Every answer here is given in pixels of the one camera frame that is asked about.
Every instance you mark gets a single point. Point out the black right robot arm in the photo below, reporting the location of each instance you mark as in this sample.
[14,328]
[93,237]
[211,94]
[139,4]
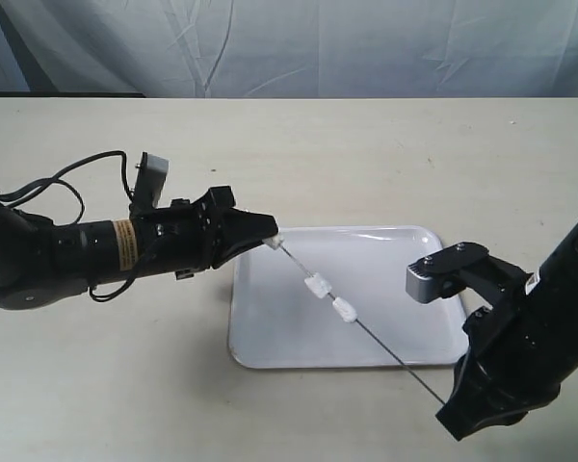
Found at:
[552,299]

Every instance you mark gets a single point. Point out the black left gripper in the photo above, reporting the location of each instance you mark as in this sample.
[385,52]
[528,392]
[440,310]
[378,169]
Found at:
[193,236]

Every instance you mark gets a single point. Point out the white backdrop curtain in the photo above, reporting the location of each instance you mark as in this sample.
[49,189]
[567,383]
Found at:
[290,49]

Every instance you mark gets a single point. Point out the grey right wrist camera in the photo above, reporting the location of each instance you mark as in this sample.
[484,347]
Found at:
[438,275]

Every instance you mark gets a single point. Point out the thin metal skewer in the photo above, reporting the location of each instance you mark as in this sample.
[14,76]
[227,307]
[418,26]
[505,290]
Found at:
[369,332]

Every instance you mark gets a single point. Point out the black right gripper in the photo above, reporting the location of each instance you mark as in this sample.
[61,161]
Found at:
[497,381]

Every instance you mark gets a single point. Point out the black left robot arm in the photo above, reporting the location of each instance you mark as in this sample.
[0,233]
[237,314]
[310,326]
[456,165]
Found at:
[42,263]

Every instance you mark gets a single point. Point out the white rectangular tray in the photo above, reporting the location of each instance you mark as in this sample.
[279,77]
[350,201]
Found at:
[275,322]

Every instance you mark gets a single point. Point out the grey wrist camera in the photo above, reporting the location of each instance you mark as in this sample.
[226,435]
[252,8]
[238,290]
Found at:
[438,275]
[152,172]

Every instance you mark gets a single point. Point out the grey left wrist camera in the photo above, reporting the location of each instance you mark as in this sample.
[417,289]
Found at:
[152,172]

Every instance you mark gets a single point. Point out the white foam piece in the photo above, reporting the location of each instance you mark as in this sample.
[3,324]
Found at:
[344,309]
[275,242]
[318,285]

